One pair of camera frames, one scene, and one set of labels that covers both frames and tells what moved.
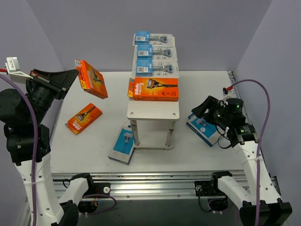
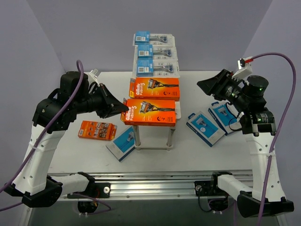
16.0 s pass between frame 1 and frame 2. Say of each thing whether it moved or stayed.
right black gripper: moved
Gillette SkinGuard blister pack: stayed
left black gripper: moved
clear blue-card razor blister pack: stayed
